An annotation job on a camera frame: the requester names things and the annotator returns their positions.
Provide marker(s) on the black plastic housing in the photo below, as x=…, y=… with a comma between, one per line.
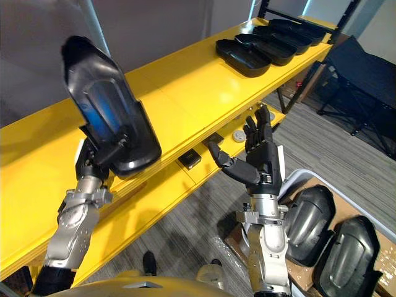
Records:
x=108, y=102
x=242, y=60
x=287, y=38
x=304, y=29
x=349, y=260
x=272, y=51
x=311, y=222

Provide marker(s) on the small black square box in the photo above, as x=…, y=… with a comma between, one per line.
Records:
x=213, y=139
x=190, y=159

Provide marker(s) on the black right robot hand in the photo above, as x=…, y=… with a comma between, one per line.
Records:
x=258, y=157

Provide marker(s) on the silver ribbed pole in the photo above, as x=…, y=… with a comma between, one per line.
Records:
x=96, y=28

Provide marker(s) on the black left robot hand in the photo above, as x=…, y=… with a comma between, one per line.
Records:
x=89, y=158

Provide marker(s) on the dark left robot foot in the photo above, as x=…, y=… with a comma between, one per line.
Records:
x=149, y=263

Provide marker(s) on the dark right robot foot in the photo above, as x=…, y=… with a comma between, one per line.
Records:
x=216, y=262

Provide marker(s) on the black folding cart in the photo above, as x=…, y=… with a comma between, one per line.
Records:
x=362, y=77

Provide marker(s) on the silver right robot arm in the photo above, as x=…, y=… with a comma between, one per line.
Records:
x=266, y=241

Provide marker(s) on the grey plastic bin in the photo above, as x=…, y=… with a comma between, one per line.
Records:
x=298, y=176

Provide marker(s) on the brown cardboard liner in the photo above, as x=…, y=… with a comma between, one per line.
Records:
x=348, y=204

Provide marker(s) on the grey round disc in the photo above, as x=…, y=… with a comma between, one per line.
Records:
x=239, y=136
x=272, y=116

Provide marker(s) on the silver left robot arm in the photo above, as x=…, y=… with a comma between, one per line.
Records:
x=74, y=222

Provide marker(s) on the black metal shelf frame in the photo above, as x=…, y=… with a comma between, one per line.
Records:
x=347, y=18

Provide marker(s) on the yellow robot torso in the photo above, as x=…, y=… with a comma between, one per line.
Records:
x=139, y=287

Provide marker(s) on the dark robot foot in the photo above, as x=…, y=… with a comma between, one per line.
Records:
x=149, y=263
x=216, y=262

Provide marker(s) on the clear bubble wrap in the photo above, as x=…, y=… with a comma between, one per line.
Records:
x=227, y=256

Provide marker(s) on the yellow shelf board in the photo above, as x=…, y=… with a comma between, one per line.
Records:
x=173, y=191
x=191, y=92

